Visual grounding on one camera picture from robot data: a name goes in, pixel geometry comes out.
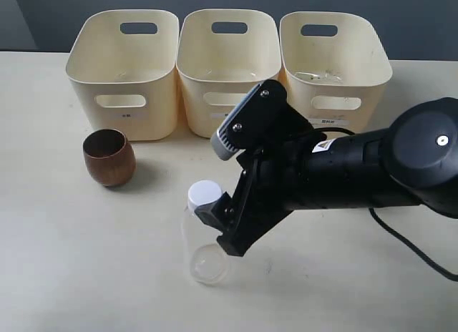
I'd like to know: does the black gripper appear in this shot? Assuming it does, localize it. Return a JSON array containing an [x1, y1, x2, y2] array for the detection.
[[194, 106, 327, 258]]

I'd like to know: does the clear bottle white cap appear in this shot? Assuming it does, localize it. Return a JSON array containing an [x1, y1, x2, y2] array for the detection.
[[181, 180, 230, 285]]

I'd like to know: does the brown wooden cup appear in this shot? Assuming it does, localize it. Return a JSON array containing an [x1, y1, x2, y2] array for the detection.
[[82, 129, 136, 187]]

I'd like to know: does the white paper cup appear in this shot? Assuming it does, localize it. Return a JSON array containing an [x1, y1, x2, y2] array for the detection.
[[316, 127, 336, 139]]

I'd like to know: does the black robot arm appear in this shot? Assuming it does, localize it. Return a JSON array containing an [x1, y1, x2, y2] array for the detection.
[[195, 97, 457, 256]]

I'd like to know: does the middle cream plastic bin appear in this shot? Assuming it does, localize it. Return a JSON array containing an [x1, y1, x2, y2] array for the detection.
[[176, 9, 282, 138]]

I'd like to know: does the cream plastic bin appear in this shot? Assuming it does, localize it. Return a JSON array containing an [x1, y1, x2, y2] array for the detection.
[[176, 9, 282, 138], [279, 11, 393, 132], [65, 9, 180, 141]]

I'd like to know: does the right cream plastic bin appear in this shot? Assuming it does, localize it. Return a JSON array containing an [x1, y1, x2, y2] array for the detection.
[[279, 11, 393, 132]]

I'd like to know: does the left cream plastic bin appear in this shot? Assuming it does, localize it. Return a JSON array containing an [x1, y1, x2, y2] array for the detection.
[[65, 9, 180, 141]]

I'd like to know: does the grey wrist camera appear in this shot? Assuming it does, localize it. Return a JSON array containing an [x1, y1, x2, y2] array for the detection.
[[210, 79, 287, 161]]

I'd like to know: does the black cable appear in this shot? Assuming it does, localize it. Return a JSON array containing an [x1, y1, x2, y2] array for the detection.
[[321, 127, 458, 281]]

